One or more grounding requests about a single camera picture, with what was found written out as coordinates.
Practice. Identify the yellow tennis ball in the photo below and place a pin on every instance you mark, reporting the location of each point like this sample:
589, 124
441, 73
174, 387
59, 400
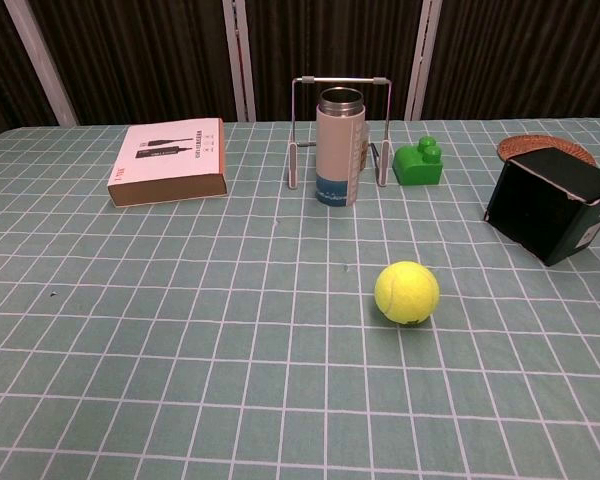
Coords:
406, 292

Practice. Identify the black cardboard box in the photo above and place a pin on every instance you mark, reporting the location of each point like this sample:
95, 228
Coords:
530, 210

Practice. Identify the steel thermos cup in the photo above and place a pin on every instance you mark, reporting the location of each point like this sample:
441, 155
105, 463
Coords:
337, 150

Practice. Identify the green checked tablecloth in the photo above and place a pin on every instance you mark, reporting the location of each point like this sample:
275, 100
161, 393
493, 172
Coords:
180, 300

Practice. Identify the green toy block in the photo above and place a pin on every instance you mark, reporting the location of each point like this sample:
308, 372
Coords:
415, 170

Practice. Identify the round woven coaster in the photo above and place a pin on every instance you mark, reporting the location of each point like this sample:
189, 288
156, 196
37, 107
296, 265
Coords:
525, 146

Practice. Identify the white partition frame post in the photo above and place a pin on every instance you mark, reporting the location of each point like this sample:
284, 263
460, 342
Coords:
40, 65
422, 65
241, 70

